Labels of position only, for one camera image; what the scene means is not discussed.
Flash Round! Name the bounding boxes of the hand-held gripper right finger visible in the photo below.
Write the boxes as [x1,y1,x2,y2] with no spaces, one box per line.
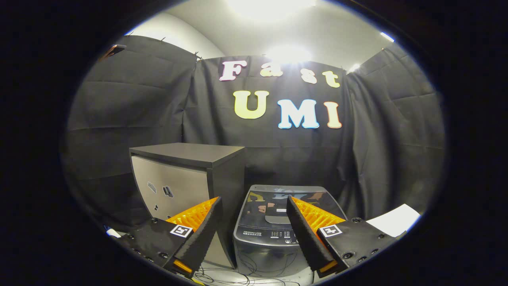
[286,195,399,278]

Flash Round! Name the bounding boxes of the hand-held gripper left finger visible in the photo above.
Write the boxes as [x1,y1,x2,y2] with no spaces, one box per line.
[119,197,223,278]

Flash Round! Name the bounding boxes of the grey washing machine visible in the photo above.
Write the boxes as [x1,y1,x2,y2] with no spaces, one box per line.
[233,185,348,278]

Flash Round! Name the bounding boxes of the dark washing machine lid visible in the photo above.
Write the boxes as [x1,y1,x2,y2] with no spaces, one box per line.
[237,185,347,239]

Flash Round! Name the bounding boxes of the dark cabinet with grey door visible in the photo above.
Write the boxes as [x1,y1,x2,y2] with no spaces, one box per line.
[129,142,246,270]

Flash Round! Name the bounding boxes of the white flat sheet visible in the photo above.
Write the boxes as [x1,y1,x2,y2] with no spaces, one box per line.
[366,204,421,238]

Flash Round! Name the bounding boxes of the black backdrop cloth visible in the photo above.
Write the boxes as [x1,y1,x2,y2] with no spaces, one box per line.
[60,35,447,239]

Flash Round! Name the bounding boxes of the black floor cables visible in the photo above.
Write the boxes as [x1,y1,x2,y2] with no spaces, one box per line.
[192,254,302,286]

